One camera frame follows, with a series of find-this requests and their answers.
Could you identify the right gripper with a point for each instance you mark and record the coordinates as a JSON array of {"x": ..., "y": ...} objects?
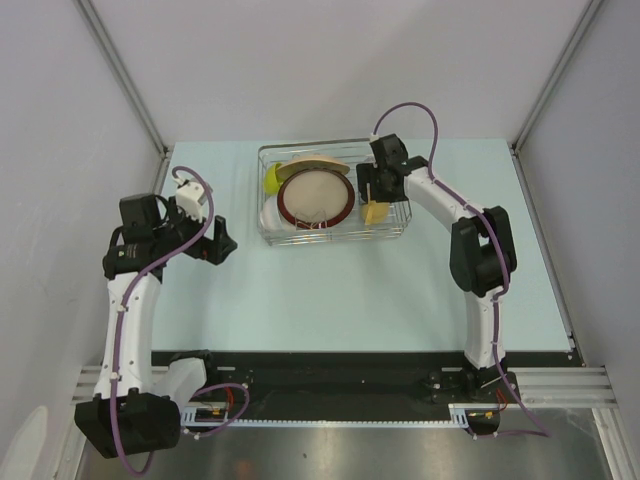
[{"x": 367, "y": 173}]

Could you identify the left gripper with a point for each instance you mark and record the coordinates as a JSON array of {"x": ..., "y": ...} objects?
[{"x": 216, "y": 249}]

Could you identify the yellow mug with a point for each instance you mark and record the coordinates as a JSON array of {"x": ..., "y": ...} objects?
[{"x": 372, "y": 211}]

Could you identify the brown rimmed plate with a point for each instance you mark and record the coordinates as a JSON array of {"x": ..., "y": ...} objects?
[{"x": 316, "y": 199}]

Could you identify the metal wire dish rack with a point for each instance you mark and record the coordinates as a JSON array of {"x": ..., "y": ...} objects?
[{"x": 351, "y": 152}]

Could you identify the white bowl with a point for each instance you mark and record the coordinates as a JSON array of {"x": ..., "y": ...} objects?
[{"x": 271, "y": 219}]

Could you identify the beige bird plate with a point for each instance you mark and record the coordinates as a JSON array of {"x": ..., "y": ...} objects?
[{"x": 310, "y": 162}]

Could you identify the lime green bowl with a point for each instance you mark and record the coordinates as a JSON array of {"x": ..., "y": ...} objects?
[{"x": 271, "y": 181}]

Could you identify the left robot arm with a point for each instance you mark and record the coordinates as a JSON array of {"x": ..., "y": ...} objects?
[{"x": 130, "y": 412}]

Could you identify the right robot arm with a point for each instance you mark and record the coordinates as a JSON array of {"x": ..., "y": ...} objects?
[{"x": 482, "y": 254}]

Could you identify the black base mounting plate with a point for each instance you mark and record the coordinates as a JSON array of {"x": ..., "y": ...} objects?
[{"x": 290, "y": 382}]

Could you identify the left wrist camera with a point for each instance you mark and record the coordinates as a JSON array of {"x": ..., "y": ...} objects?
[{"x": 190, "y": 196}]

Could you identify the white cable duct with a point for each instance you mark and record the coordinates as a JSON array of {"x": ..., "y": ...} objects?
[{"x": 447, "y": 416}]

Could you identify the aluminium frame rail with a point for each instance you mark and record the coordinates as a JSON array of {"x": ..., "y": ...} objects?
[{"x": 565, "y": 387}]

